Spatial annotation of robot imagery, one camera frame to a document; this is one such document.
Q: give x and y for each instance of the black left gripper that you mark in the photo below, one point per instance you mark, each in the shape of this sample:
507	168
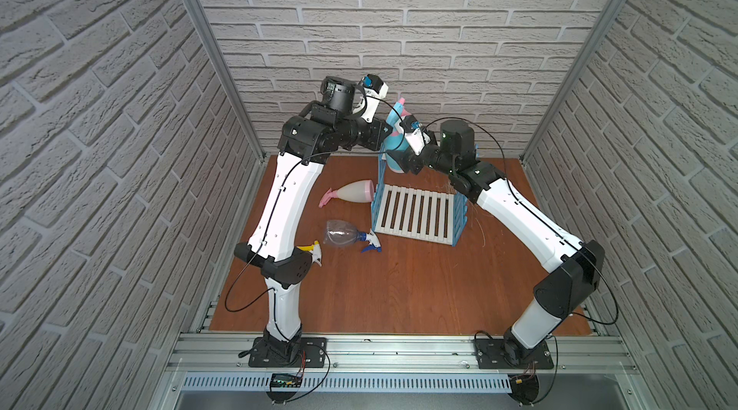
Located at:
376	133

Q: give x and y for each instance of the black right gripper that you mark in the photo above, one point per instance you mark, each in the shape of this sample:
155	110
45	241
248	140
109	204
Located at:
399	156

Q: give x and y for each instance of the teal spray bottle pink trim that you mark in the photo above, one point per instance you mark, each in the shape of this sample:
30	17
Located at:
396	141

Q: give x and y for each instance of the clear spray bottle blue nozzle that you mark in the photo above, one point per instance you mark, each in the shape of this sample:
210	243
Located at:
342	234

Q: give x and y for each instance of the yellow spray bottle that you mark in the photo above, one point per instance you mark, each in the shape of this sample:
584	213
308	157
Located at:
314	250

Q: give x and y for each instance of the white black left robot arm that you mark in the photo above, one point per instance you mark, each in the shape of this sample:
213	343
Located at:
343	118

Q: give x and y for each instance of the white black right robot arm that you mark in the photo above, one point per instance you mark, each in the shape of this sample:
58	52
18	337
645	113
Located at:
573	266

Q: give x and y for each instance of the blue and white slatted shelf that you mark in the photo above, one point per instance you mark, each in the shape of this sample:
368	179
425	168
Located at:
417	214

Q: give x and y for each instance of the white spray bottle pink nozzle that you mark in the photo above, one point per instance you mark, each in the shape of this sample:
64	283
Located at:
362	191

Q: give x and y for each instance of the black round connector box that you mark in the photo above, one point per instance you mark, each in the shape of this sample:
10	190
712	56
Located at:
524	389

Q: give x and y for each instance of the green circuit board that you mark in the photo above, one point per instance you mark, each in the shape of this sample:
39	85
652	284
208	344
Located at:
285	381

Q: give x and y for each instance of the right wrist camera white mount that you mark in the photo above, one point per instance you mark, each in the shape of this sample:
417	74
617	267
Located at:
415	134

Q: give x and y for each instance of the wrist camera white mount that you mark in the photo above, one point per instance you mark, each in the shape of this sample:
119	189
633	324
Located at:
415	134
373	92

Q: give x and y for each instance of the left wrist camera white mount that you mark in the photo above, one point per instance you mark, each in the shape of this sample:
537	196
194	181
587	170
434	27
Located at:
373	92

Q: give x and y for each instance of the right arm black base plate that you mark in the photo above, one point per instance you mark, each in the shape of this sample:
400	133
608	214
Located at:
505	354

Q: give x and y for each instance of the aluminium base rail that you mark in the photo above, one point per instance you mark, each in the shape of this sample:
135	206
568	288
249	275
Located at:
398	363

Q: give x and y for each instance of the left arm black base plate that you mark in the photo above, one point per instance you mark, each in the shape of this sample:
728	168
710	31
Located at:
269	352

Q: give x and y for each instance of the left aluminium corner post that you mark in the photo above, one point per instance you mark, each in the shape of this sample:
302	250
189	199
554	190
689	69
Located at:
201	24

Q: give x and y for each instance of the aluminium corner post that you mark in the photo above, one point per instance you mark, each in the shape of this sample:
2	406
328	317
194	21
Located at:
593	41
201	24

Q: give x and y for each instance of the right aluminium corner post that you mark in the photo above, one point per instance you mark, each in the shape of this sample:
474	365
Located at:
593	41

